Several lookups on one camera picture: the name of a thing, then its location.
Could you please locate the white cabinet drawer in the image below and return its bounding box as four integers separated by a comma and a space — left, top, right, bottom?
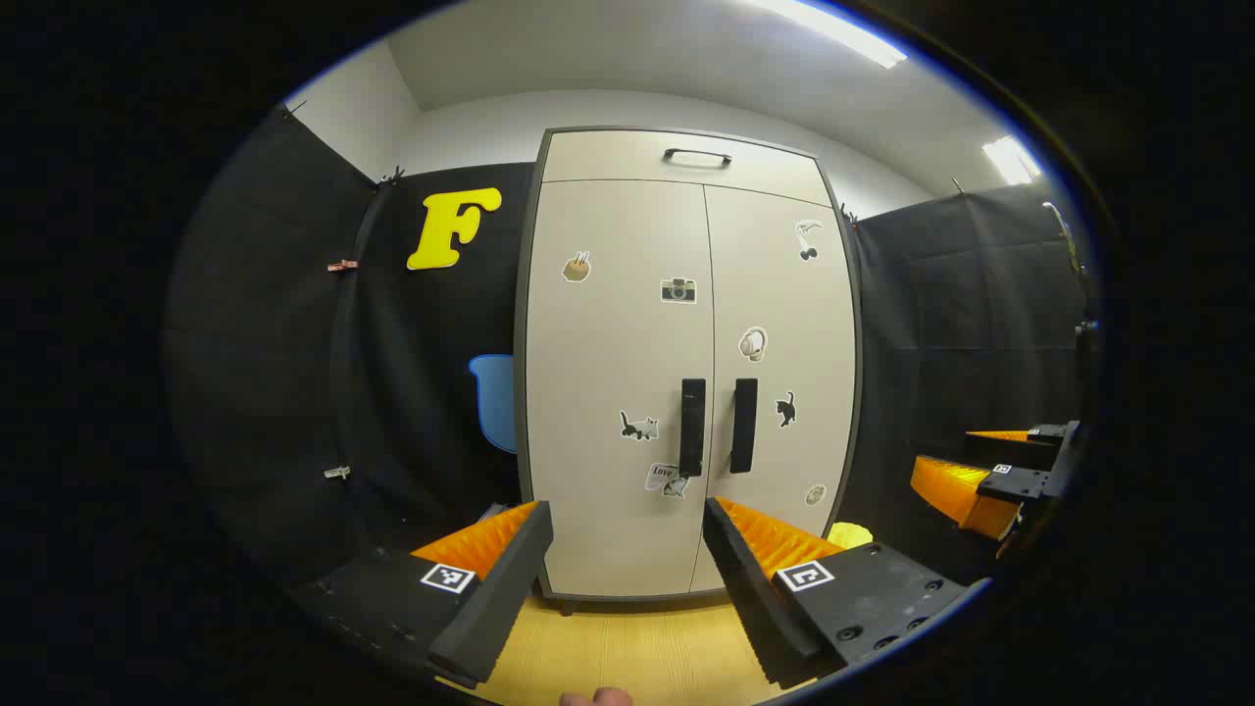
542, 130, 832, 207

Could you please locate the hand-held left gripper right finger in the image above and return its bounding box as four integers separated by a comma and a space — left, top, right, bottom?
702, 495, 972, 689

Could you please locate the double-door shoe cabinet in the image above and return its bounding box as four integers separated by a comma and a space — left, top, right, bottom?
512, 126, 866, 617

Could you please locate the black backdrop cloth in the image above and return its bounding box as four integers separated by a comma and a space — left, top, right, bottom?
165, 103, 1101, 589

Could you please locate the black bar door handle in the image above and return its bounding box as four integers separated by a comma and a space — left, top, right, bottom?
679, 378, 707, 479
729, 378, 759, 475

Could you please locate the white cabinet door camera sticker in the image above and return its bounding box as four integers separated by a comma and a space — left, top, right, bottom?
526, 178, 715, 597

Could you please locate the white cabinet door headphone sticker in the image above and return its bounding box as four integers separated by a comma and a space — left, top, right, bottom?
704, 184, 860, 594

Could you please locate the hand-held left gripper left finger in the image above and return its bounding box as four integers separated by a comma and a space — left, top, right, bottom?
284, 500, 555, 689

